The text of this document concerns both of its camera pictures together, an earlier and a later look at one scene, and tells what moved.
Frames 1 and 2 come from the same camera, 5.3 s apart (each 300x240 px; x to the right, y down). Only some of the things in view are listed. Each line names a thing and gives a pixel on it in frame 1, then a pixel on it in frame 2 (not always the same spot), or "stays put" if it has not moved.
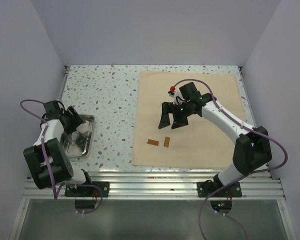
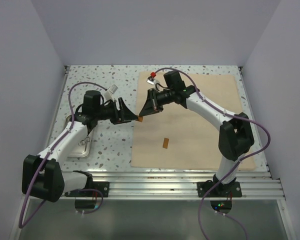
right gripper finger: (167, 108) -> (150, 104)
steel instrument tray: (80, 141) stays put
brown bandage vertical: (166, 141) stays put
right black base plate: (205, 188) stays put
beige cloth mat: (201, 143) stays put
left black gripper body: (71, 122) -> (118, 114)
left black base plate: (87, 192) stays put
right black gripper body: (175, 113) -> (155, 100)
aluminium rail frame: (265, 185) stays put
